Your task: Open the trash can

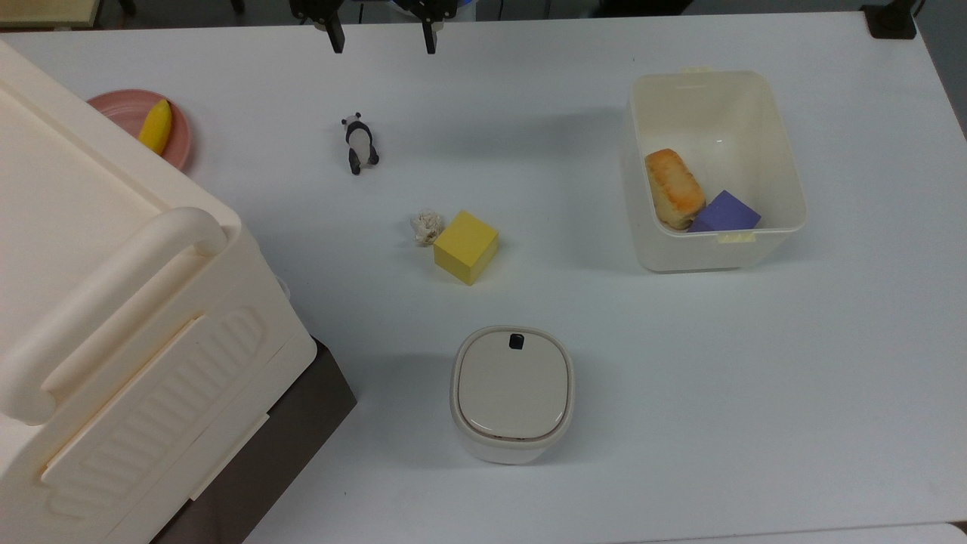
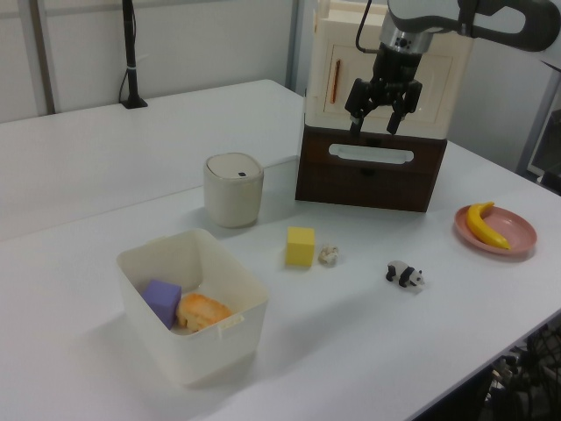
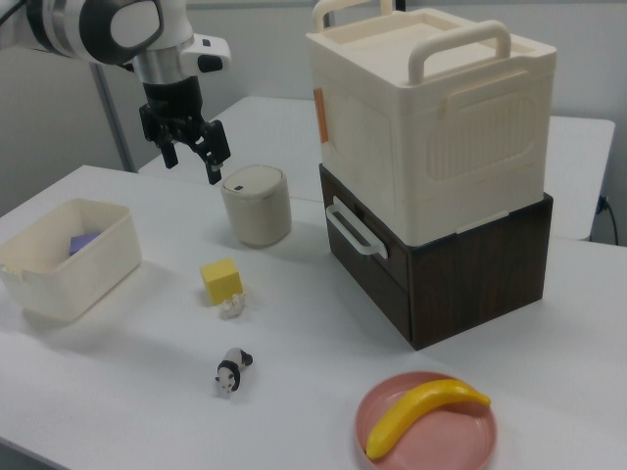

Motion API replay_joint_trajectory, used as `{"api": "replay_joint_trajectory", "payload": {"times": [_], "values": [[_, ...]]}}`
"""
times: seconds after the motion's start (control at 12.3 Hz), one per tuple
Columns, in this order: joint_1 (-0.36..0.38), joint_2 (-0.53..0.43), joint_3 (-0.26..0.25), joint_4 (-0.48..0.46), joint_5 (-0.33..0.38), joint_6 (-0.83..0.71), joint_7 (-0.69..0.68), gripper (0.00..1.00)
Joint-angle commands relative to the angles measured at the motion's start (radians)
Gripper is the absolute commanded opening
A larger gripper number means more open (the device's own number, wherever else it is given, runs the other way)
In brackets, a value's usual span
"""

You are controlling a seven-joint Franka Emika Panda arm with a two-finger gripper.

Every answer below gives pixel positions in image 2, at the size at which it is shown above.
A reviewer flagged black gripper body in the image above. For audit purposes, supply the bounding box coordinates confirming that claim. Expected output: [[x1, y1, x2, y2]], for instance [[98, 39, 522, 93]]
[[371, 41, 425, 89]]

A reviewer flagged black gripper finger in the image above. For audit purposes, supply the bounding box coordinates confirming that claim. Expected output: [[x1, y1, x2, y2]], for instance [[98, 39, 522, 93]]
[[386, 80, 424, 134], [344, 77, 387, 135]]

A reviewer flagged beige lidded trash can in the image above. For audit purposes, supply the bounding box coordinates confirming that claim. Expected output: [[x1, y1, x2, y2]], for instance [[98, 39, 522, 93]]
[[202, 152, 266, 229]]

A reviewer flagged wooden cabinet with drawer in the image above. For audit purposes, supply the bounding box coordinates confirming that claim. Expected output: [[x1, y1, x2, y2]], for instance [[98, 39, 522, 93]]
[[302, 0, 475, 142]]

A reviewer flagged dark brown wooden drawer box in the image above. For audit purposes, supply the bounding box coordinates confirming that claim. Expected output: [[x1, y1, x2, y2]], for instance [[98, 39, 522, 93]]
[[295, 125, 449, 214]]

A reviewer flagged yellow banana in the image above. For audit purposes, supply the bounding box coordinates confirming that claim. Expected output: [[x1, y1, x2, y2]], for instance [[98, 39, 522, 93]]
[[465, 201, 512, 251]]

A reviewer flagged small beige figurine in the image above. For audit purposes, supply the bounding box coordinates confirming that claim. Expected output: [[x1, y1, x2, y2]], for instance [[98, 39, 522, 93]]
[[318, 244, 341, 267]]

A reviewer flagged yellow cube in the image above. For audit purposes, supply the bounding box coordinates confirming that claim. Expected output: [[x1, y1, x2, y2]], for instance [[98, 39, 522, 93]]
[[284, 225, 316, 268]]

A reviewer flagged pink plate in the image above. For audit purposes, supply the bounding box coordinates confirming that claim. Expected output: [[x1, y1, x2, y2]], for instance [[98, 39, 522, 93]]
[[453, 204, 538, 257]]

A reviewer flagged panda toy figure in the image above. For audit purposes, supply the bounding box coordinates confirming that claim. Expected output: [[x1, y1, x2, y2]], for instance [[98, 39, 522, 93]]
[[385, 260, 426, 291]]

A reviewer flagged orange bread roll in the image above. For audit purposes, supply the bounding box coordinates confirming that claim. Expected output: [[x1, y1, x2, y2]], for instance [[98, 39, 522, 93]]
[[175, 292, 233, 332]]

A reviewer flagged purple cube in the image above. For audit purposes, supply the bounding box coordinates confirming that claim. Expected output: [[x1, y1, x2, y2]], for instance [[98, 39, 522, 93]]
[[141, 278, 183, 331]]

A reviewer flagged white plastic storage bin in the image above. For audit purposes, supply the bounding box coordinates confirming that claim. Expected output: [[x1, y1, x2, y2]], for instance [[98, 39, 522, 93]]
[[116, 227, 270, 388]]

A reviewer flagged orange cabinet door handle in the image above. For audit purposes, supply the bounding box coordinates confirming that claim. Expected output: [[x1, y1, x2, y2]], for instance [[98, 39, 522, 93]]
[[329, 58, 345, 106]]

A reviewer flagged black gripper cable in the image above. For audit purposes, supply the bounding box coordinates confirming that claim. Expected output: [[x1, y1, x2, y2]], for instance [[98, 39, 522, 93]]
[[354, 0, 383, 54]]

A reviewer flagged black camera stand pole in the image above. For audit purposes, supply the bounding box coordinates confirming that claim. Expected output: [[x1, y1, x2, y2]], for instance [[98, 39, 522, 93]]
[[118, 0, 149, 110]]

